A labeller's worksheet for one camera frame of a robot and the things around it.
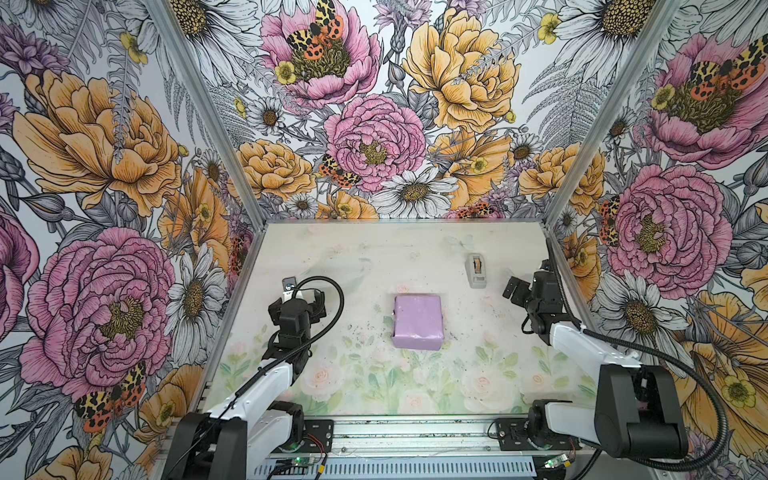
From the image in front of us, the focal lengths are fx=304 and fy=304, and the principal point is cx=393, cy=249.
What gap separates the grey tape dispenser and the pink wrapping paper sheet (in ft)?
0.57

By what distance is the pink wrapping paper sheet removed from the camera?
0.85 metres

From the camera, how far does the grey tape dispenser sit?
103cm
